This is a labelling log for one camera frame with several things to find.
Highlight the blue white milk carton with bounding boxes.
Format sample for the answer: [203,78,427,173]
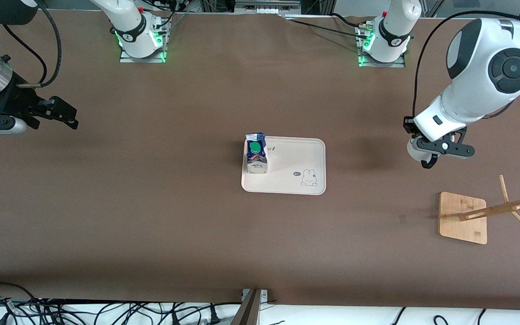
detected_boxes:
[245,132,269,175]

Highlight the cream rabbit print tray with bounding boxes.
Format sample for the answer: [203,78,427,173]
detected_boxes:
[241,135,326,195]

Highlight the wooden mug stand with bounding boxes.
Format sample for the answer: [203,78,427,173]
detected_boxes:
[439,175,520,245]

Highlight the grey power strip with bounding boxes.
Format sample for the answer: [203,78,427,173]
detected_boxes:
[235,0,302,14]

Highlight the aluminium profile bar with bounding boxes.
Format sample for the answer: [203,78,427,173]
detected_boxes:
[231,289,263,325]

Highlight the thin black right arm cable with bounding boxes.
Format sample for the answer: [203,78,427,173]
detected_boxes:
[2,23,47,86]

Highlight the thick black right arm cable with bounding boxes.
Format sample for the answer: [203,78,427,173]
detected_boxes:
[34,0,62,87]

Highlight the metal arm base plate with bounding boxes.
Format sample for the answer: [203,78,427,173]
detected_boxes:
[358,53,406,68]
[119,44,167,63]

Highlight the black cable on table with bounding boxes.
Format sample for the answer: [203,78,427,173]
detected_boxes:
[327,12,374,28]
[283,17,369,40]

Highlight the metal corner bracket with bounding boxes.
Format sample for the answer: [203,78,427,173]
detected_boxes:
[241,289,269,304]

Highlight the tangled black cables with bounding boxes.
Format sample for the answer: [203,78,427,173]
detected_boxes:
[0,282,242,325]

